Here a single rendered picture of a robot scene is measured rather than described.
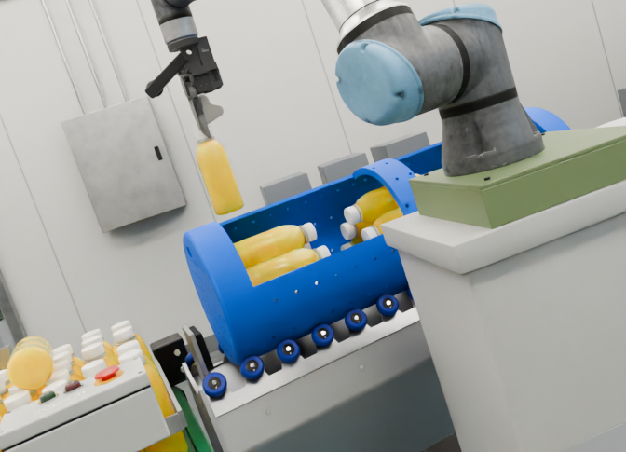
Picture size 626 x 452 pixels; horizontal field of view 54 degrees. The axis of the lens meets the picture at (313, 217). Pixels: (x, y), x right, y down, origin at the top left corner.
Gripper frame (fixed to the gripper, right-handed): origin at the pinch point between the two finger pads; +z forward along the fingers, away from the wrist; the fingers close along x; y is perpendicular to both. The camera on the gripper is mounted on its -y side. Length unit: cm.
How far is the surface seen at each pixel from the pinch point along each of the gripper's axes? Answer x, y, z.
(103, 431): -56, -30, 34
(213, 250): -27.8, -7.4, 20.4
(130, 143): 304, -23, -7
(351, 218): -16.5, 22.5, 26.1
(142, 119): 304, -11, -20
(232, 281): -31.8, -6.3, 26.2
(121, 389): -55, -26, 29
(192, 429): -30, -22, 50
